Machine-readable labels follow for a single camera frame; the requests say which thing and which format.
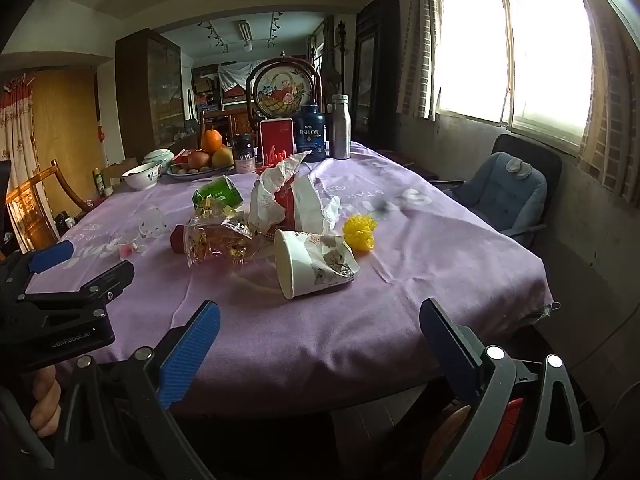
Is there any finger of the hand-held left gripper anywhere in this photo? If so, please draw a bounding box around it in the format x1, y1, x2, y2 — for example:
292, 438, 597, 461
10, 261, 136, 332
0, 240, 76, 292

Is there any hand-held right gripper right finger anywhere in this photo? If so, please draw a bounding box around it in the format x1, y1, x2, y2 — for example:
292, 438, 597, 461
419, 298, 588, 480

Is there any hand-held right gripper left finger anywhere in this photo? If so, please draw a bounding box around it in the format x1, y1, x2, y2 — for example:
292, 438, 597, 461
54, 300, 223, 480

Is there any clear candy snack bag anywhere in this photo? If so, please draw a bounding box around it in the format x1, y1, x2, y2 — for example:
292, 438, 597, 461
170, 205, 273, 268

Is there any white floral paper cup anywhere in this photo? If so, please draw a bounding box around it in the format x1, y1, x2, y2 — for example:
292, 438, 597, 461
274, 229, 361, 301

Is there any green white packet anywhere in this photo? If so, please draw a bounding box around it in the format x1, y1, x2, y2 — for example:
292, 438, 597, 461
192, 176, 244, 211

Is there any person's left hand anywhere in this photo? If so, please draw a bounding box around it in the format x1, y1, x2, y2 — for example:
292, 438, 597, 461
27, 364, 63, 438

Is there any small clear glass cup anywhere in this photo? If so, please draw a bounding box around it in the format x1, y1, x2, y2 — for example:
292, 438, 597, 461
117, 232, 146, 261
137, 208, 168, 238

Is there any wooden armchair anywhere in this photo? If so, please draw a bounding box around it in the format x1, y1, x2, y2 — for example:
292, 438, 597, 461
5, 159, 93, 251

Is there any cardboard box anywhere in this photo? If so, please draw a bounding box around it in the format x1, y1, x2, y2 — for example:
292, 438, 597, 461
102, 157, 138, 188

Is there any floral ceramic bowl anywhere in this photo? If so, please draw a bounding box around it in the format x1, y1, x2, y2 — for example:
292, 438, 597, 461
122, 161, 163, 191

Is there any floral curtain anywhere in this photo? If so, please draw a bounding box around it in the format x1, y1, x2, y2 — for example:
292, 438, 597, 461
0, 74, 58, 251

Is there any wooden door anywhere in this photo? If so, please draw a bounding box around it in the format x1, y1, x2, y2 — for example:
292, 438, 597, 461
30, 67, 106, 211

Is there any white lidded tureen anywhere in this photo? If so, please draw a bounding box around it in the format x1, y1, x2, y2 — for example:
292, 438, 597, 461
143, 147, 175, 167

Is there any yellow crumpled wrapper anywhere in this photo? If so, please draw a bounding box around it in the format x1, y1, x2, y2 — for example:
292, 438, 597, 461
343, 214, 376, 253

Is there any fruit plate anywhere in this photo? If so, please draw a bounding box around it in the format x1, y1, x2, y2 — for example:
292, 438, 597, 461
166, 160, 236, 178

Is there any blue seat cushion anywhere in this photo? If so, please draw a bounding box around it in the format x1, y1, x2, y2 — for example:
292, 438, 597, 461
452, 151, 548, 233

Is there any crumpled white tissue paper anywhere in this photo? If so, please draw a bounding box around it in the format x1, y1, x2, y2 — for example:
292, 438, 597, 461
248, 151, 307, 236

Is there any red plastic bag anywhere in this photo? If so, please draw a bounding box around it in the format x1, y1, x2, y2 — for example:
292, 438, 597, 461
257, 147, 301, 226

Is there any glass display cabinet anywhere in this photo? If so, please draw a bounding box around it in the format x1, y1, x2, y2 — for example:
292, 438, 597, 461
115, 28, 183, 158

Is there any brown supplement bottle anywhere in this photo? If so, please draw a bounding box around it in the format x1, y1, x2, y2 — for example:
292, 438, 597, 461
233, 132, 257, 175

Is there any low wooden side table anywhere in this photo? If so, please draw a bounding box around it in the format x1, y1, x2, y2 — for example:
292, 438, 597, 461
375, 146, 436, 173

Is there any wooden dining chair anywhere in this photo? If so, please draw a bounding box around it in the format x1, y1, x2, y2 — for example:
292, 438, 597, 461
200, 107, 251, 148

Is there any black chair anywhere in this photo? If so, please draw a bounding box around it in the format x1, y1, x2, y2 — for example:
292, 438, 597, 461
430, 133, 563, 251

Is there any red box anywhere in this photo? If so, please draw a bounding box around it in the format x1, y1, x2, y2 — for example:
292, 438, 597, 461
259, 118, 295, 166

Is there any stainless steel bottle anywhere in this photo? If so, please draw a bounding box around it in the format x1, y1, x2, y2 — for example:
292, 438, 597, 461
326, 94, 352, 161

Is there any dark blue supplement bottle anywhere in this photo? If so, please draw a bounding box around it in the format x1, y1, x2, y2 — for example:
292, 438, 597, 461
295, 104, 327, 163

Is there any round flower basket screen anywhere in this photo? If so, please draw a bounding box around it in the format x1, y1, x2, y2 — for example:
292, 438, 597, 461
245, 58, 323, 121

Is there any dark wooden mirror cabinet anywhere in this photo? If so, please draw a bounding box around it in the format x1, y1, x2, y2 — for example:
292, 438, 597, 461
350, 0, 401, 146

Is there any checkered curtain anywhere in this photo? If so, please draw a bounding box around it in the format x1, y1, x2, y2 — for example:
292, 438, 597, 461
570, 0, 640, 201
397, 0, 443, 121

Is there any window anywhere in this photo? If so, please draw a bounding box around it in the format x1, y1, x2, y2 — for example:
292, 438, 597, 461
432, 0, 598, 153

